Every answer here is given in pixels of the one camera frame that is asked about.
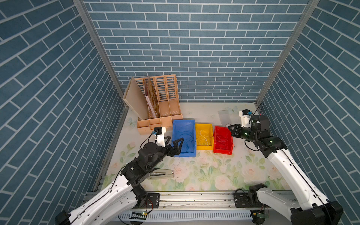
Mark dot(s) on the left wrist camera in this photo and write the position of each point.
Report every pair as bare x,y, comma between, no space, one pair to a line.
159,133

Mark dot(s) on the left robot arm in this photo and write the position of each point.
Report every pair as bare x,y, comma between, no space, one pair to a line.
123,182

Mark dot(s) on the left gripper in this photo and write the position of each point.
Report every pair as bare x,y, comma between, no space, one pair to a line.
175,151

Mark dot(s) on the small green circuit board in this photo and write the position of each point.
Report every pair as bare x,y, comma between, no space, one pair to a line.
259,215

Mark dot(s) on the peach desk file organizer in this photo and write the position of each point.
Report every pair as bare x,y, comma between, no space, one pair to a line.
166,89

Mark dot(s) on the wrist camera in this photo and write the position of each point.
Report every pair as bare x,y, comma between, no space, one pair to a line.
159,133
245,116

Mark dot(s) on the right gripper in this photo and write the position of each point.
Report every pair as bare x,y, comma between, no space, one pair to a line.
233,132

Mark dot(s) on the beige folder board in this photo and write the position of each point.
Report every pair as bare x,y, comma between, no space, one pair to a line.
135,100

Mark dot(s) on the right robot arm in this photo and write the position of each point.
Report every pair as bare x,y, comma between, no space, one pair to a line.
311,206

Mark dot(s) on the pink framed printed board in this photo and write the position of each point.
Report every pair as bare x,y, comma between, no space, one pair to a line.
151,98

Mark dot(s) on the aluminium mounting rail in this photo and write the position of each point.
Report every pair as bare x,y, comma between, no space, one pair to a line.
139,206

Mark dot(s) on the blue plastic bin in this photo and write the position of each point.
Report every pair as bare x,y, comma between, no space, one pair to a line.
186,129

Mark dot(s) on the red plastic bin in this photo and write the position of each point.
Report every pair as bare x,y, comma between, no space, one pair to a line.
223,141

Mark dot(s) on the yellow plastic bin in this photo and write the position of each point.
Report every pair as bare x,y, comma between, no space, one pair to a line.
204,137

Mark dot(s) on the black grey stapler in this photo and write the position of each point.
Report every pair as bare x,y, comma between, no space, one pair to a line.
159,174

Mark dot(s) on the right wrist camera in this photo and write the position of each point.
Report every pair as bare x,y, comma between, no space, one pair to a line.
245,116

